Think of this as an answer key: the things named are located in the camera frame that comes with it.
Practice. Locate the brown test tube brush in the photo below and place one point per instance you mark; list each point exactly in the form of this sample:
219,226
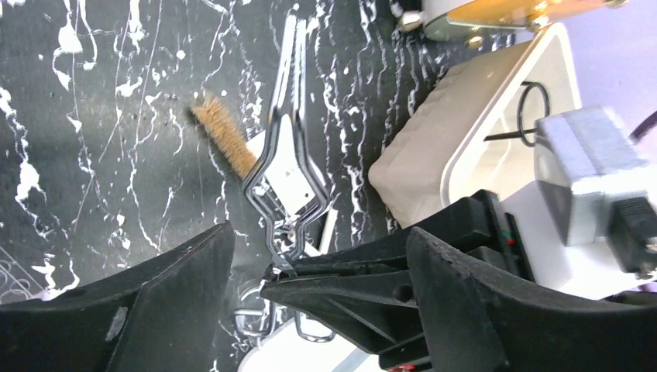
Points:
217,122

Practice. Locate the white plastic bin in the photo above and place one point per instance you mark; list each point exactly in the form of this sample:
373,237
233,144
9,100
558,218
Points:
457,142

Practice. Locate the metal crucible tongs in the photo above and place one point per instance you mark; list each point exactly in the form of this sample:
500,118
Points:
285,235

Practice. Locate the white clay pipe triangle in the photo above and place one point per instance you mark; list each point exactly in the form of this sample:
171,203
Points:
325,242

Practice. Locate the white paper packet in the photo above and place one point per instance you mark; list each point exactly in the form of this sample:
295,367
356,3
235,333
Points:
283,178

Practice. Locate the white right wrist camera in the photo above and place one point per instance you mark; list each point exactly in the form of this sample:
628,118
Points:
587,221

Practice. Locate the cream cylindrical drawer cabinet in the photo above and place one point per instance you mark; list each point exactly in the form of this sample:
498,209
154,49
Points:
469,22

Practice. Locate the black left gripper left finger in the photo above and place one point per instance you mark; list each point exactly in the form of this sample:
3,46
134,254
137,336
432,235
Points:
159,315

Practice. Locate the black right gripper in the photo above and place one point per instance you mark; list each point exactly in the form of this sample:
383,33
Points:
492,241

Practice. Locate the white bin lid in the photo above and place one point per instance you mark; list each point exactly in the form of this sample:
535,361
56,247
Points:
286,351

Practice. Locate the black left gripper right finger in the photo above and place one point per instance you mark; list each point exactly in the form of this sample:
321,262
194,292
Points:
544,330

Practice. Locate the clear plastic tube rack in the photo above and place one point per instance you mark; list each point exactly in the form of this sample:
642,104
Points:
16,283

